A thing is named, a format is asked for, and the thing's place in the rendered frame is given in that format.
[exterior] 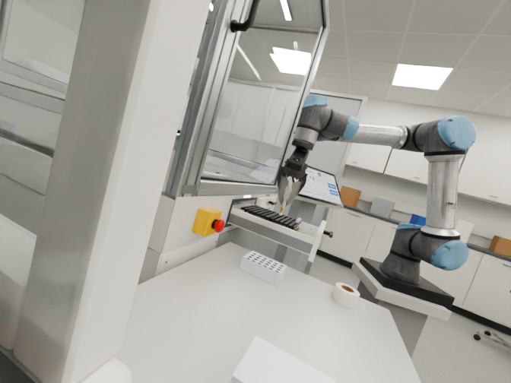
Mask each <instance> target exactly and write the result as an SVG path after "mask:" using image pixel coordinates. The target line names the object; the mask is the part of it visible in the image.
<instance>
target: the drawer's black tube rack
mask: <svg viewBox="0 0 511 383"><path fill-rule="evenodd" d="M240 209H242V210H244V212H246V213H248V214H251V215H254V216H257V217H260V218H262V219H264V220H268V221H270V222H272V223H276V224H278V225H281V226H284V227H287V228H288V229H292V230H294V231H298V230H299V227H298V228H297V229H293V228H291V227H290V225H291V224H292V223H294V222H295V221H296V219H294V218H291V217H288V216H285V215H283V214H282V216H281V215H279V213H277V212H274V211H272V210H268V209H266V208H263V207H260V206H257V205H251V206H246V207H241V208H240ZM247 211H248V212H247Z"/></svg>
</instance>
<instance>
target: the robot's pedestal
mask: <svg viewBox="0 0 511 383"><path fill-rule="evenodd" d="M351 269H352V270H353V272H354V273H355V274H356V275H357V276H358V277H359V279H360V282H359V285H358V288H357V291H358V292H359V294H360V296H359V297H360V298H362V299H365V300H367V301H369V302H372V303H374V304H377V305H379V306H382V307H383V308H385V309H388V310H389V311H390V313H391V315H392V317H393V320H394V322H395V325H396V327H397V329H398V332H399V333H400V335H401V338H402V340H403V342H404V344H405V347H406V349H407V351H408V354H409V356H410V358H411V357H412V355H413V352H414V349H415V347H416V345H417V342H418V340H419V337H420V335H421V332H422V330H423V328H424V325H425V322H426V320H427V317H428V315H429V316H432V317H434V318H438V319H441V320H444V321H448V320H449V317H450V315H451V312H450V311H449V310H448V309H447V308H445V307H444V306H441V305H437V304H435V303H432V302H428V301H425V300H422V299H418V298H416V297H413V296H409V295H406V294H404V293H400V292H397V291H394V290H391V289H388V288H385V287H383V286H382V285H381V284H380V283H379V282H378V281H377V280H376V279H375V278H374V277H373V276H372V274H371V273H370V272H369V271H368V270H367V269H366V268H365V267H364V266H363V265H362V264H360V263H357V262H355V261H354V263H353V265H352V268H351Z"/></svg>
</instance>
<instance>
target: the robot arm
mask: <svg viewBox="0 0 511 383"><path fill-rule="evenodd" d="M328 102H329V101H328V99H327V98H325V97H324V96H321V95H318V94H310V95H309V96H307V97H306V99H305V101H304V104H303V107H302V110H301V113H300V117H299V120H298V123H297V127H296V131H293V133H294V137H293V142H292V145H293V146H295V147H296V148H295V150H294V152H293V153H292V154H291V156H290V158H289V159H287V161H285V165H284V166H282V167H281V170H280V171H279V173H278V198H279V201H280V203H281V204H282V203H283V200H284V193H285V189H286V187H287V186H288V183H289V181H288V180H287V177H289V176H290V177H294V178H295V179H296V180H297V182H293V183H292V186H291V187H292V191H291V193H290V197H289V198H288V199H287V202H286V205H285V206H288V205H289V204H290V203H291V202H292V201H293V200H294V199H295V197H296V196H297V195H298V194H299V193H300V191H301V190H302V189H303V187H304V185H305V184H306V177H307V175H308V174H307V173H306V169H308V168H307V165H308V164H306V163H305V162H306V159H307V157H308V155H309V150H313V146H314V145H315V144H316V142H317V141H339V142H348V143H356V144H373V145H382V146H390V147H391V148H392V149H396V150H407V151H413V152H419V153H424V158H425V159H426V160H428V162H429V163H428V180H427V213H426V225H425V226H419V225H415V224H411V223H400V224H399V225H398V227H397V230H396V231H395V236H394V239H393V242H392V246H391V248H390V252H389V254H388V255H387V257H386V258H385V260H384V261H383V262H382V263H381V265H380V270H381V271H383V272H385V273H386V274H388V275H390V276H392V277H394V278H397V279H399V280H403V281H404V282H408V283H412V284H419V283H420V281H421V277H420V263H421V260H422V261H425V262H427V263H428V264H432V265H433V266H434V267H438V268H440V269H443V270H445V271H454V270H456V269H458V268H460V267H461V266H462V265H463V264H464V263H465V262H466V261H467V259H468V255H469V249H468V246H467V245H466V244H465V243H464V242H463V241H460V239H461V233H460V232H459V231H458V230H457V229H456V228H455V219H456V205H457V192H458V179H459V161H460V159H461V158H463V157H464V156H465V151H466V149H468V148H470V147H471V146H472V145H473V143H474V142H475V140H476V137H477V131H476V127H475V125H474V123H473V122H471V121H470V119H468V118H467V117H465V116H446V117H443V118H441V119H435V120H432V121H429V122H422V123H419V124H415V125H398V126H396V127H389V126H381V125H366V124H360V121H359V119H358V118H356V117H354V116H351V115H348V114H346V113H343V112H340V111H338V110H335V109H331V108H330V107H328ZM286 176H287V177H286ZM298 179H299V180H298Z"/></svg>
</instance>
